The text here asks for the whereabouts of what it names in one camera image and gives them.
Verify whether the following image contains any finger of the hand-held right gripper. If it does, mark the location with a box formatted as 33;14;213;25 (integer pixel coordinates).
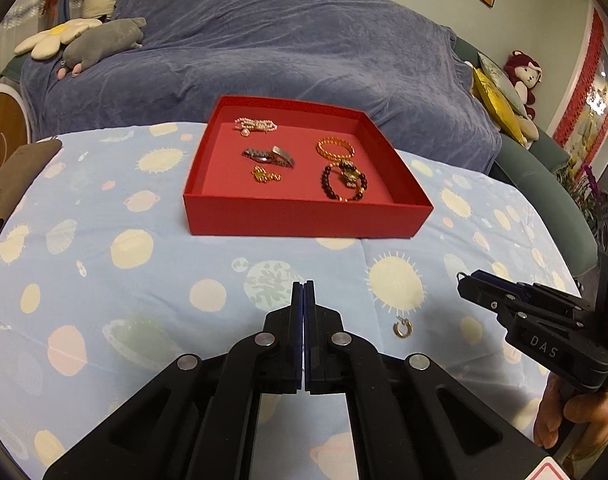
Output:
471;269;599;339
456;273;608;392

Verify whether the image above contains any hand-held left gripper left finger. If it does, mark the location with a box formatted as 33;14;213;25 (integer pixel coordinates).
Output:
43;281;305;480

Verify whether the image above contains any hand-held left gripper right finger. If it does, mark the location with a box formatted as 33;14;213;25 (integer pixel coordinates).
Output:
304;280;550;480

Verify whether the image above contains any red cardboard box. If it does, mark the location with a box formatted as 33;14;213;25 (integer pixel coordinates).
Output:
183;95;434;240

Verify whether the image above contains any dark bead bracelet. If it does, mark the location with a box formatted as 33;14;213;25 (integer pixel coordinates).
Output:
320;161;371;203

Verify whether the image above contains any gold chain bracelet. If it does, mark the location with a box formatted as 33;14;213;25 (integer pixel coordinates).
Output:
250;166;283;184

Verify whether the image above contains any silver metal watch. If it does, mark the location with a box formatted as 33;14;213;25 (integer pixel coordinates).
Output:
241;145;297;168

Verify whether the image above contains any white pearl bracelet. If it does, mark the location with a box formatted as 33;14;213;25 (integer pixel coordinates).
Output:
234;116;279;137

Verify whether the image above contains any person's right hand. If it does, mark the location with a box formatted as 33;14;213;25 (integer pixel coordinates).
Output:
533;374;608;461

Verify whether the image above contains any potted flowering plant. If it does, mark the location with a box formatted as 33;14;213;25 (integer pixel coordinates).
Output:
554;157;602;231

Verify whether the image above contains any teal sofa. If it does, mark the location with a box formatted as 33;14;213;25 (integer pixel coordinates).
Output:
454;37;600;276

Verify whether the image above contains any yellow cushion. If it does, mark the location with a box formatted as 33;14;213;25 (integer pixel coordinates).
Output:
471;67;527;148

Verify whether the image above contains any red trimmed glass door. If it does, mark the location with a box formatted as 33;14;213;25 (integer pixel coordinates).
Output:
554;2;608;161

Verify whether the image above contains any red monkey plush toy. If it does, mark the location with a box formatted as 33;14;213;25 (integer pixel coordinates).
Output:
503;50;544;121

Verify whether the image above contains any grey patterned cushion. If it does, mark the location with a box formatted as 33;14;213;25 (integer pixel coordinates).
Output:
476;51;527;116

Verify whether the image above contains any dark brown notebook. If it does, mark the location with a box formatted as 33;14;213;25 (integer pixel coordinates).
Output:
0;139;64;240

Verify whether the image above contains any purple-blue sofa blanket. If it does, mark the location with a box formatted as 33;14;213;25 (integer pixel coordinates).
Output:
19;0;502;176

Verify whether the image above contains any grey plush toy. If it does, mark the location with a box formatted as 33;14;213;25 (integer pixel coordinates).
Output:
56;17;147;80

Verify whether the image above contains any flower-shaped cushion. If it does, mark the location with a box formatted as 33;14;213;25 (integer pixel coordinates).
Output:
14;18;105;61

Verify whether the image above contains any silver tinsel garland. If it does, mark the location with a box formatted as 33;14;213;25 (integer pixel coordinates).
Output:
1;0;47;28

